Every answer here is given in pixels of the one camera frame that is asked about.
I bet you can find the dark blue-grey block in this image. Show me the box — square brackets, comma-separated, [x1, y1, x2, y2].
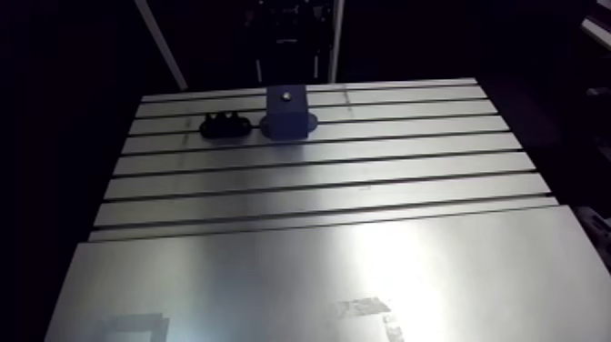
[259, 85, 319, 141]

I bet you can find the black oval holder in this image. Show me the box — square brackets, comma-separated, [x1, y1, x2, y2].
[198, 111, 253, 140]

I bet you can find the white upright post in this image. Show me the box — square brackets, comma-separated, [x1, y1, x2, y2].
[327, 0, 346, 85]

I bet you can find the white slanted post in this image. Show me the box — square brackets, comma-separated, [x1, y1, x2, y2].
[133, 0, 189, 92]

